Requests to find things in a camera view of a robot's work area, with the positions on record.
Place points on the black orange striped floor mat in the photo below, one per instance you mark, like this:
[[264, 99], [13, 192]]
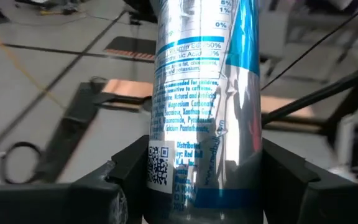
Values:
[[129, 45]]

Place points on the silver blue Red Bull can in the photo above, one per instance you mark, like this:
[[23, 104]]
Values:
[[197, 109]]

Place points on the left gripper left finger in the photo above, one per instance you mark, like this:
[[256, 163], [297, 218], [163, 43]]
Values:
[[57, 205]]

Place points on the black aluminium rig frame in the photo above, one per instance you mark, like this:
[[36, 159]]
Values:
[[322, 94]]

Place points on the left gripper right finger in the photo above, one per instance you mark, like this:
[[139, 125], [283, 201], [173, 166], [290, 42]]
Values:
[[322, 202]]

